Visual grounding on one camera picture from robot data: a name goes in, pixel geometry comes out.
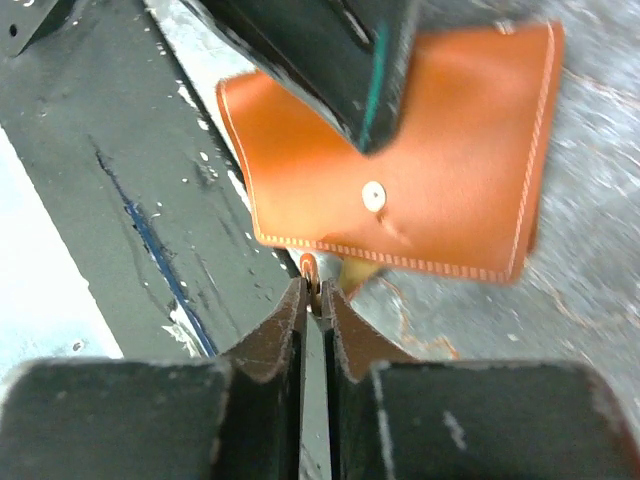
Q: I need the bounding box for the brown leather card holder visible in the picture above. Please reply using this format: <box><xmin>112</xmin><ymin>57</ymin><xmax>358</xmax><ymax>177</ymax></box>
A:
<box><xmin>216</xmin><ymin>22</ymin><xmax>564</xmax><ymax>284</ymax></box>

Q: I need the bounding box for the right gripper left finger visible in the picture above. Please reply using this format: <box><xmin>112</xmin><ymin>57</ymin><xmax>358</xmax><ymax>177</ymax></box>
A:
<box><xmin>1</xmin><ymin>278</ymin><xmax>308</xmax><ymax>479</ymax></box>

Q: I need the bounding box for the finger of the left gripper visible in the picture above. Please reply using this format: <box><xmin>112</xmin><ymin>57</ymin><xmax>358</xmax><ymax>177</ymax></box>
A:
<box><xmin>185</xmin><ymin>0</ymin><xmax>420</xmax><ymax>154</ymax></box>

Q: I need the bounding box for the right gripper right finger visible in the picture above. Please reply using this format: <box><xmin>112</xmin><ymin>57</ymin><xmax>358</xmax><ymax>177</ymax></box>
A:
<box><xmin>321</xmin><ymin>281</ymin><xmax>639</xmax><ymax>479</ymax></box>

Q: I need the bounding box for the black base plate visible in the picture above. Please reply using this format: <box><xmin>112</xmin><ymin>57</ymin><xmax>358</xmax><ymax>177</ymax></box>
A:
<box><xmin>1</xmin><ymin>1</ymin><xmax>290</xmax><ymax>358</ymax></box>

